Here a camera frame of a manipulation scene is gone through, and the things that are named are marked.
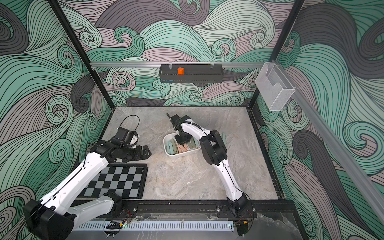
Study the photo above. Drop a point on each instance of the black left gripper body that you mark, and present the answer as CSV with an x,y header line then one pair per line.
x,y
136,153

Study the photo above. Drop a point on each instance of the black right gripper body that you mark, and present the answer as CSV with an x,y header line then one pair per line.
x,y
185,138

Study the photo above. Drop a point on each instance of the white storage box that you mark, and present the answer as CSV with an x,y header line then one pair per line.
x,y
174,150

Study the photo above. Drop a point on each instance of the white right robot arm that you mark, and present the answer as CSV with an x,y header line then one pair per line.
x,y
214,152

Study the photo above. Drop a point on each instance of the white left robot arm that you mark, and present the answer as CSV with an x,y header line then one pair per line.
x,y
53,217

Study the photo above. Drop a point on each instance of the black white checkerboard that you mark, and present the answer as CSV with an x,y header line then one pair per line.
x,y
126,180

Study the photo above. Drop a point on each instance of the orange block on shelf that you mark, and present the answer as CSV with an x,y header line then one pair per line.
x,y
180,71

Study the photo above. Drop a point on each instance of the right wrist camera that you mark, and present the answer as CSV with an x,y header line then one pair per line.
x,y
177,120

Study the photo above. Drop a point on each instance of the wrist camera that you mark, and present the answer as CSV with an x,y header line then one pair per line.
x,y
177,120
126,138

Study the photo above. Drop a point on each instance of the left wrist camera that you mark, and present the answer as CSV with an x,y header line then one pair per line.
x,y
126,138

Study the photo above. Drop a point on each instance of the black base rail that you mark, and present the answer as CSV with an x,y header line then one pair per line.
x,y
216,208

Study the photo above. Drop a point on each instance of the black wall shelf tray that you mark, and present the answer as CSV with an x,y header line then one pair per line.
x,y
196,74

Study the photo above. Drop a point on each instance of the white slotted cable duct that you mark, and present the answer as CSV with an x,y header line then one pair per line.
x,y
151,225

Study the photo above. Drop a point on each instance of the aluminium wall rail back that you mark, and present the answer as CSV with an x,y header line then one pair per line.
x,y
137,64

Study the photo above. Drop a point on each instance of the aluminium wall rail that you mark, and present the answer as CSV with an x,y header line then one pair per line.
x,y
362,181
137,64

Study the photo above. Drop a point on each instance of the black corner frame post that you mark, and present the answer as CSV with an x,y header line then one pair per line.
x,y
55,6

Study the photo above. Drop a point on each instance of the clear acrylic wall holder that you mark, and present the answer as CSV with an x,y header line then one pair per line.
x,y
274,86

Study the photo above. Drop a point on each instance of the black right corner post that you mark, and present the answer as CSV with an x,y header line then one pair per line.
x,y
286,27

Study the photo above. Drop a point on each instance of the aluminium wall rail right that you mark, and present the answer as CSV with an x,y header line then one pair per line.
x,y
362,181

